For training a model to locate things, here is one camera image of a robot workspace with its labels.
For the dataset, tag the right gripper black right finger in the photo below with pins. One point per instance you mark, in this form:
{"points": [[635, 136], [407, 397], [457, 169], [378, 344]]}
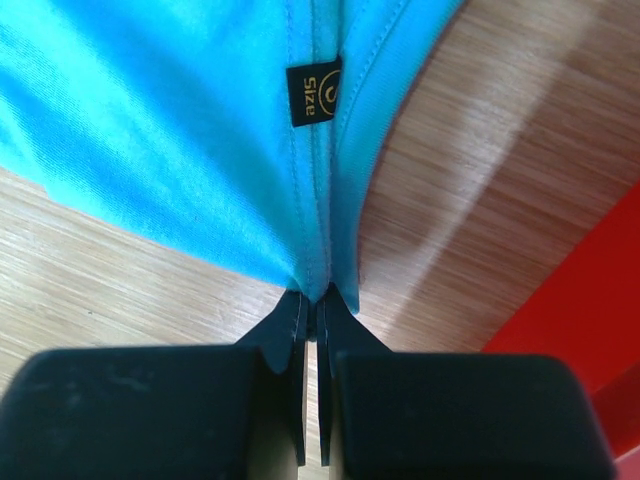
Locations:
{"points": [[404, 415]]}

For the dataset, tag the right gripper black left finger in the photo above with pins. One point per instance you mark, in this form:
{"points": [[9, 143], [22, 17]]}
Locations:
{"points": [[231, 411]]}

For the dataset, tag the blue t shirt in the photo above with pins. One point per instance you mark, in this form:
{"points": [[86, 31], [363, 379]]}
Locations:
{"points": [[244, 133]]}

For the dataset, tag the red plastic bin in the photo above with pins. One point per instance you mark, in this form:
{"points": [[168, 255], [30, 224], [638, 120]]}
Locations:
{"points": [[586, 313]]}

